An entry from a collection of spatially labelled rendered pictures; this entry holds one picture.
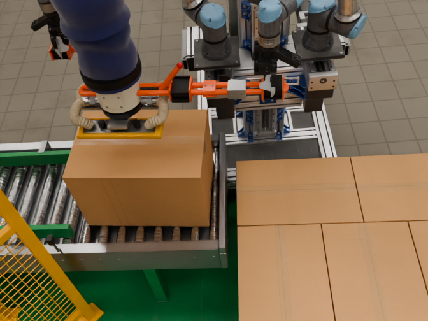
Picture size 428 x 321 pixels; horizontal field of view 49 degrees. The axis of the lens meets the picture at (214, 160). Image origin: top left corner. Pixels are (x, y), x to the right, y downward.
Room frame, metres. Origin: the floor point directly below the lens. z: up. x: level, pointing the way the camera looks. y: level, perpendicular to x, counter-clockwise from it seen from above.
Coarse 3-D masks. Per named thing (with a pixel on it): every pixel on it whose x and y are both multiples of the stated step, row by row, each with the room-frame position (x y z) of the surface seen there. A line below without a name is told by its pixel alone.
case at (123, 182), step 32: (192, 128) 1.46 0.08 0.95; (96, 160) 1.34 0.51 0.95; (128, 160) 1.32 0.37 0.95; (160, 160) 1.30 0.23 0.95; (192, 160) 1.27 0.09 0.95; (96, 192) 1.25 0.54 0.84; (128, 192) 1.23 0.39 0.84; (160, 192) 1.21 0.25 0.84; (192, 192) 1.18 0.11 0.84; (96, 224) 1.27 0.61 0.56; (128, 224) 1.24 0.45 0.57; (160, 224) 1.21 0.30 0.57; (192, 224) 1.19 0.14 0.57
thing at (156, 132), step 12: (96, 120) 1.36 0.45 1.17; (108, 120) 1.35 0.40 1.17; (132, 120) 1.33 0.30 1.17; (144, 120) 1.33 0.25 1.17; (84, 132) 1.30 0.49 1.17; (96, 132) 1.29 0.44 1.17; (108, 132) 1.29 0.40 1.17; (120, 132) 1.28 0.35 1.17; (132, 132) 1.27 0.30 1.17; (144, 132) 1.26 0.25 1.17; (156, 132) 1.26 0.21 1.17
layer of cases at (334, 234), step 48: (240, 192) 1.35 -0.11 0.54; (288, 192) 1.32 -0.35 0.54; (336, 192) 1.28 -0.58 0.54; (384, 192) 1.24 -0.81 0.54; (240, 240) 1.09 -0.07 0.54; (288, 240) 1.05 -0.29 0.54; (336, 240) 1.02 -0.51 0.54; (384, 240) 0.99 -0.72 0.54; (240, 288) 0.85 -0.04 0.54; (288, 288) 0.82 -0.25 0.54; (336, 288) 0.79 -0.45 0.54; (384, 288) 0.77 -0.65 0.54
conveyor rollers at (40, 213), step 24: (24, 168) 1.71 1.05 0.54; (48, 168) 1.68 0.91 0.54; (216, 168) 1.52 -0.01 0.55; (48, 192) 1.52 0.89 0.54; (216, 192) 1.37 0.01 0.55; (24, 216) 1.39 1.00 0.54; (72, 216) 1.34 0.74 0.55; (216, 216) 1.23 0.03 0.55; (72, 240) 1.22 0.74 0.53; (120, 240) 1.17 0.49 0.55; (144, 240) 1.16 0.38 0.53
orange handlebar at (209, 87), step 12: (72, 48) 1.70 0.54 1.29; (84, 84) 1.46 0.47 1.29; (144, 84) 1.41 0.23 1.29; (156, 84) 1.40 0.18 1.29; (168, 84) 1.39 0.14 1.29; (192, 84) 1.37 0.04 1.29; (204, 84) 1.36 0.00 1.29; (216, 84) 1.36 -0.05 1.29; (252, 84) 1.33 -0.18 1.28; (84, 96) 1.40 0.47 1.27; (204, 96) 1.32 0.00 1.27
